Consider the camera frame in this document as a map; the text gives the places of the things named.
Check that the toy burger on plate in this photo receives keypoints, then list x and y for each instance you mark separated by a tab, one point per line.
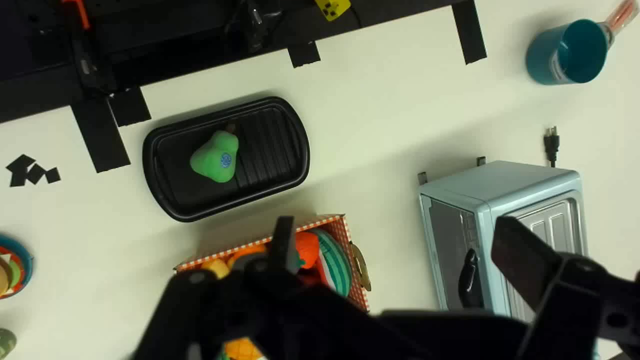
12	266

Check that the yellow and black small object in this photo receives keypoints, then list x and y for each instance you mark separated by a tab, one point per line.
332	6

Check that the light blue toaster oven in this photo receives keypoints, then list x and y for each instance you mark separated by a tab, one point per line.
461	212

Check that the black ribbed plastic tray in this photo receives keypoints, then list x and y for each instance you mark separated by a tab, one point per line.
272	151

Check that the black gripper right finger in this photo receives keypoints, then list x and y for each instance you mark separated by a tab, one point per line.
533	266

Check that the small black tape pieces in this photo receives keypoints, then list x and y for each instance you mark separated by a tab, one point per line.
27	171

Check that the green striped toy slice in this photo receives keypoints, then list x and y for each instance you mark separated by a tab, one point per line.
332	261

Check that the green toy pear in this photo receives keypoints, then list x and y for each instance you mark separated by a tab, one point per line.
214	158

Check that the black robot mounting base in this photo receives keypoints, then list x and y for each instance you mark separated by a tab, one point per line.
173	33

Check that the toy orange fruit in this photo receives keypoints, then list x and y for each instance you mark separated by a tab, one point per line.
307	251

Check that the red patterned cardboard basket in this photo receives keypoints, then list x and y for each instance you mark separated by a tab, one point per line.
347	231

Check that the yellow toy lemon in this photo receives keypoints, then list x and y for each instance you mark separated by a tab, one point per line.
216	268

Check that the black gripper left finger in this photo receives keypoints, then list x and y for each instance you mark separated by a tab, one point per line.
281	240

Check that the teal measuring cup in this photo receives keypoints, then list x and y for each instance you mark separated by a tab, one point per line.
567	50

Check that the black tape strip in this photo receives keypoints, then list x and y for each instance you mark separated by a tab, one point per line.
470	33
101	137
305	53
131	106

